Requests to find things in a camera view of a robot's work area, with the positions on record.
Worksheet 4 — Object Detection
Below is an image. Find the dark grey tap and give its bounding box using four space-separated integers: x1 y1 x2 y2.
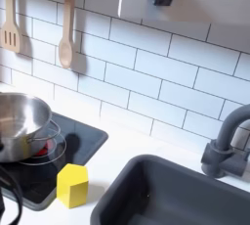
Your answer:
200 104 250 179

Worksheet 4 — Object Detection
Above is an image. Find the yellow toy block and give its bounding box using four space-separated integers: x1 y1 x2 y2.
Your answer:
56 163 90 209

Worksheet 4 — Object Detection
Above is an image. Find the thin black cable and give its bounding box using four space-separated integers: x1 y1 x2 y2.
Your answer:
0 164 24 225

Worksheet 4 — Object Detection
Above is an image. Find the slotted wooden spatula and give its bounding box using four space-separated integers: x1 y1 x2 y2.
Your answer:
0 0 22 54

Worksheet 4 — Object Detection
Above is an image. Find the dark grey sink basin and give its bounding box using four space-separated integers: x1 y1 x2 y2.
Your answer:
90 154 250 225

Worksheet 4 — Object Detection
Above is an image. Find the steel pot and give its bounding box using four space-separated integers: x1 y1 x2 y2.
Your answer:
0 92 63 164

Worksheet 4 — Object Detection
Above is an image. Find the black toy stove top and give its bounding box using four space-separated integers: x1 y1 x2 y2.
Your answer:
0 111 109 212

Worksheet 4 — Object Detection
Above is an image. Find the wooden spoon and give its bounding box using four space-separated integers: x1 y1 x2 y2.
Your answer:
58 0 79 70

